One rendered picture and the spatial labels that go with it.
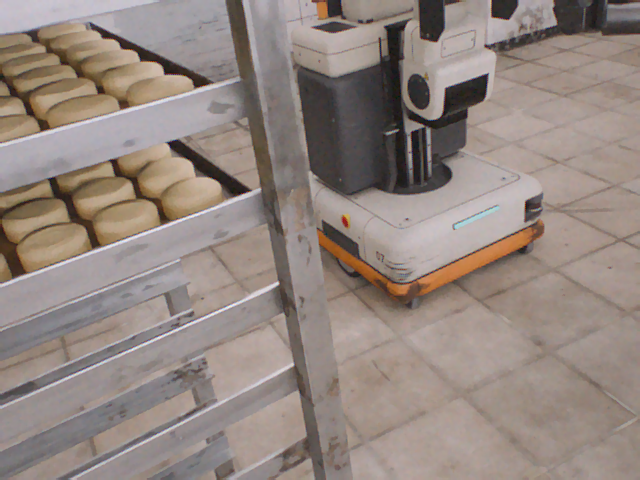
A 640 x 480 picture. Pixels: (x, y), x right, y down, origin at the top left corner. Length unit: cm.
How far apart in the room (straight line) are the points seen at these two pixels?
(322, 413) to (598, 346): 150
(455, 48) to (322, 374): 150
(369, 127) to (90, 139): 177
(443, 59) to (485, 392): 92
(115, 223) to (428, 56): 150
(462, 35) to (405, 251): 63
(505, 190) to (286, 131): 180
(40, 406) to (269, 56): 30
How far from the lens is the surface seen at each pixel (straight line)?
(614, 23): 121
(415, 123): 220
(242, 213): 54
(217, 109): 50
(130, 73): 59
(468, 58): 202
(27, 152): 47
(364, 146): 221
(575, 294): 226
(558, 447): 178
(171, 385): 113
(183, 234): 52
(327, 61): 209
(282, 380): 64
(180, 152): 72
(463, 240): 216
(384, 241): 205
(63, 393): 56
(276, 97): 49
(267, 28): 48
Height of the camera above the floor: 129
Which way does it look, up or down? 30 degrees down
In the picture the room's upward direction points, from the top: 8 degrees counter-clockwise
